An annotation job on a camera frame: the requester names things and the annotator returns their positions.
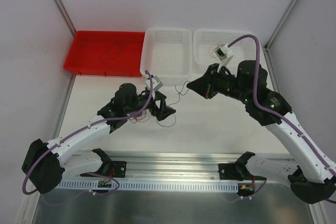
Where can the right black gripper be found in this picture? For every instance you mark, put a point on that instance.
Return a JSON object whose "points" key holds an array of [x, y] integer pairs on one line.
{"points": [[211, 82]]}

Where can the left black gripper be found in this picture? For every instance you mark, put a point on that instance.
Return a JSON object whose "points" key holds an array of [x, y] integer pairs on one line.
{"points": [[156, 105]]}

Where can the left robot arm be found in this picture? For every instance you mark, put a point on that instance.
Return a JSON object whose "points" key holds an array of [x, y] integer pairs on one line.
{"points": [[47, 163]]}

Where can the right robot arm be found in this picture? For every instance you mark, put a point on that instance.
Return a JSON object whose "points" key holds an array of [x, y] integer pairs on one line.
{"points": [[312, 178]]}

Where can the white right mesh basket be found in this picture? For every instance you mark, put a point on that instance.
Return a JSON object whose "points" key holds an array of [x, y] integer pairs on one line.
{"points": [[206, 40]]}

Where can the white mesh basket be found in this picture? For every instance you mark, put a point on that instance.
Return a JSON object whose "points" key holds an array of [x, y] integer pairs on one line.
{"points": [[167, 53], [206, 40]]}

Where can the white middle mesh basket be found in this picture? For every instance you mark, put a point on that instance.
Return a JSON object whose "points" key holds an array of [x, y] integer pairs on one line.
{"points": [[167, 53]]}

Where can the red plastic tray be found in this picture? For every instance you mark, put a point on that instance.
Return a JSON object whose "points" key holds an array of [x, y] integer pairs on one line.
{"points": [[105, 53]]}

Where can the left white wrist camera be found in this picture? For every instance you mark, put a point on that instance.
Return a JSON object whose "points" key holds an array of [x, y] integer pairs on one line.
{"points": [[155, 82]]}

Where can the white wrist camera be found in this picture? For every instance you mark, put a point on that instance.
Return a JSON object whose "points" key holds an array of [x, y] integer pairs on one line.
{"points": [[224, 54], [155, 82]]}

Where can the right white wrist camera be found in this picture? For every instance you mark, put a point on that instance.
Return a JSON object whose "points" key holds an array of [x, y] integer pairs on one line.
{"points": [[224, 54]]}

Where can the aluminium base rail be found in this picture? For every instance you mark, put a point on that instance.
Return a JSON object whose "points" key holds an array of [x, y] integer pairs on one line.
{"points": [[177, 167]]}

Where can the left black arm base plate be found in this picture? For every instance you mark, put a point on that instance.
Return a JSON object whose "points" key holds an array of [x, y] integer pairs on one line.
{"points": [[117, 169]]}

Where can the white slotted cable duct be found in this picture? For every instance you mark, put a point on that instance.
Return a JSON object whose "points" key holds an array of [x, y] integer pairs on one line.
{"points": [[142, 185]]}

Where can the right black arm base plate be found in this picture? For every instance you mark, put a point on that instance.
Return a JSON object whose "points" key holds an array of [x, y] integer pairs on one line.
{"points": [[227, 171]]}

